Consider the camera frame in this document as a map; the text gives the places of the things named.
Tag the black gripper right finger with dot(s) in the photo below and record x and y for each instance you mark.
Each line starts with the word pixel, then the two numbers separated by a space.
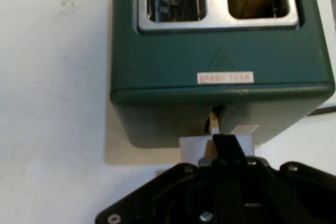
pixel 275 195

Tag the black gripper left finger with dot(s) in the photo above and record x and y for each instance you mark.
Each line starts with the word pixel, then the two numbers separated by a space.
pixel 183 195

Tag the silver toaster lever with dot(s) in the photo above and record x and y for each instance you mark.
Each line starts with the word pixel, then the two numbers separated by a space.
pixel 193 148

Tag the dark green two-slot toaster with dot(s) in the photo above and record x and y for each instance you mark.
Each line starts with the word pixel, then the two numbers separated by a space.
pixel 168 61

